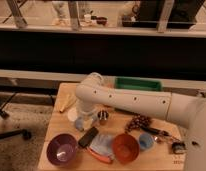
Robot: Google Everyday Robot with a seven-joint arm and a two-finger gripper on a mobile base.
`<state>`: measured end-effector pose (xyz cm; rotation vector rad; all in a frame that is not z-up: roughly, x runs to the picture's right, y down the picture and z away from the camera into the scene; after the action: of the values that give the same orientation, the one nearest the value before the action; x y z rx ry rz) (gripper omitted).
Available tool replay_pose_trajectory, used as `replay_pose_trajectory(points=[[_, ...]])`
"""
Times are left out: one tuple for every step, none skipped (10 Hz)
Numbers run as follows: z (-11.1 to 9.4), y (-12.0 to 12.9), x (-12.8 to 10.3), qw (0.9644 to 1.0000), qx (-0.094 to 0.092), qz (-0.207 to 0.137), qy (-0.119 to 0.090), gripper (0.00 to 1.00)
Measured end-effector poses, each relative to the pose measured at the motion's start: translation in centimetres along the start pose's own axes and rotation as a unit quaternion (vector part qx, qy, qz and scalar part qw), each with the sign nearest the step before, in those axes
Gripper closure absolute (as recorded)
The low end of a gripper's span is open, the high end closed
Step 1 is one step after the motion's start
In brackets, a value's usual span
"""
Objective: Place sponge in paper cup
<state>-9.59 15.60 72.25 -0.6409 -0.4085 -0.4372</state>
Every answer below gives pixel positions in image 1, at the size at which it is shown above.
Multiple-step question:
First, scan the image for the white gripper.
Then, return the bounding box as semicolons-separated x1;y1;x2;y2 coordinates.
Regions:
74;101;98;131

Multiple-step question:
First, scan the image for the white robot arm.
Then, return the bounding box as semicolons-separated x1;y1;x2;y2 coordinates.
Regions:
75;73;206;171

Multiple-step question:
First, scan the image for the black rectangular sponge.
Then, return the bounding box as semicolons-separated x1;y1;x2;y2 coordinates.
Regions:
78;127;99;148

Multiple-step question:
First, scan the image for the white paper cup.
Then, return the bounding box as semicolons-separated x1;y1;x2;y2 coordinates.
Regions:
67;107;78;122

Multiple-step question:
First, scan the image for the small metal cup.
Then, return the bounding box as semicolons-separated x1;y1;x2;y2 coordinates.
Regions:
97;110;109;125

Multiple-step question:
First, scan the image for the small blue cup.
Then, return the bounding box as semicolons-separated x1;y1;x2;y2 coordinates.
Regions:
138;133;154;150

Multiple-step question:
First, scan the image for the yellow banana toy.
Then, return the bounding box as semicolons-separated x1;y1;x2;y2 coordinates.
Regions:
59;94;76;113

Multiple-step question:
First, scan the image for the light blue cloth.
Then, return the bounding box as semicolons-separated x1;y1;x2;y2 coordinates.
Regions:
90;134;114;159

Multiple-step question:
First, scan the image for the purple plastic bowl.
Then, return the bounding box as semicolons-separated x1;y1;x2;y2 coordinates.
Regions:
46;134;78;167

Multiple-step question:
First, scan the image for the orange carrot toy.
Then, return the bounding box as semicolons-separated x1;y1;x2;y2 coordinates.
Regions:
87;147;113;164

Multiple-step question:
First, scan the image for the orange plastic bowl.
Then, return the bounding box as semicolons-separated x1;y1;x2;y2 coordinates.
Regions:
112;133;139;164

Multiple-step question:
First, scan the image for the brown grape bunch toy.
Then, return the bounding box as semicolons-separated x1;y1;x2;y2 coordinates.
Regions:
125;114;152;133

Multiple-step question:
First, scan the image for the green plastic bin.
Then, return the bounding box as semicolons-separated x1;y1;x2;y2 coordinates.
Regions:
114;77;162;91

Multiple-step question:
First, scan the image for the black office chair base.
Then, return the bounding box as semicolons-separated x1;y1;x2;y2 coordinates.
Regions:
0;93;32;140

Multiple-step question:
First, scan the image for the black handled utensil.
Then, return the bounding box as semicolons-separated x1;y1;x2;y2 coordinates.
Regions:
141;126;179;142

